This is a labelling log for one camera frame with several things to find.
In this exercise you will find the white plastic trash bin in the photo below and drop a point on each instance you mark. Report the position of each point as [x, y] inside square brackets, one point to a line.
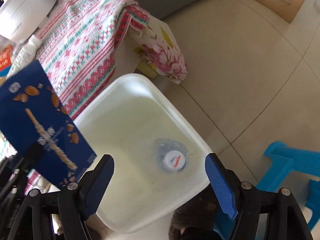
[124, 121]

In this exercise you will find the clear plastic water bottle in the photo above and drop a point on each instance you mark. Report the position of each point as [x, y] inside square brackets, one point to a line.
[169, 155]

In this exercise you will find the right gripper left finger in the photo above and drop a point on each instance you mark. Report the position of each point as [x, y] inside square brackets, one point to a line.
[81, 200]

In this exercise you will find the blue almond snack box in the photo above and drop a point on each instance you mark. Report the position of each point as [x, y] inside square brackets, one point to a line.
[31, 112]

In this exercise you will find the torn blue white carton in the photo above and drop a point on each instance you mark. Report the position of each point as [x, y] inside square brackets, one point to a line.
[5, 60]

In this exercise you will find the patterned striped tablecloth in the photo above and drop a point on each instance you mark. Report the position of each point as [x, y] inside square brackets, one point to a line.
[79, 41]

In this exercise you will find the white plastic drink bottle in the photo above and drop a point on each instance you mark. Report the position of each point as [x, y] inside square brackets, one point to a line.
[25, 56]

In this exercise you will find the white electric cooking pot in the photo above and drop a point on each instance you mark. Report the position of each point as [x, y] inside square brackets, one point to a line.
[20, 18]

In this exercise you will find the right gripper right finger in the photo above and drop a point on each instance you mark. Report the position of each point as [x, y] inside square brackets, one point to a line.
[237, 216]

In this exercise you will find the blue plastic stool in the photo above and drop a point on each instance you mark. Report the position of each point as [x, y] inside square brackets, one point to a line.
[296, 169]

